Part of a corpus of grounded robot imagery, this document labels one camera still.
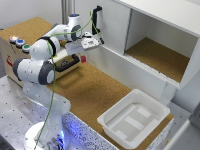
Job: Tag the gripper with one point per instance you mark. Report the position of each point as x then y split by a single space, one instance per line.
75 48

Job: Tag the pink block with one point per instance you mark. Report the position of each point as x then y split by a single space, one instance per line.
83 59

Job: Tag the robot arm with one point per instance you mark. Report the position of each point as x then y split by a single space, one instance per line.
33 70

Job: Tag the white sliding door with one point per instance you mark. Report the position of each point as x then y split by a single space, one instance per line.
113 26

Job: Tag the green button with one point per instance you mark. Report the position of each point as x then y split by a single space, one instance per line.
26 47

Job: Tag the blue button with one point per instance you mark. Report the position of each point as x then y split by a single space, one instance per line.
20 42

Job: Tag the red button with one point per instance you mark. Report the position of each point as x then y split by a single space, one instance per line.
13 38

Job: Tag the white cabinet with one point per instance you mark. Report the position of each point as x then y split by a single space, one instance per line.
156 10

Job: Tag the white plastic box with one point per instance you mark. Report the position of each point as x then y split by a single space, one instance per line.
133 121

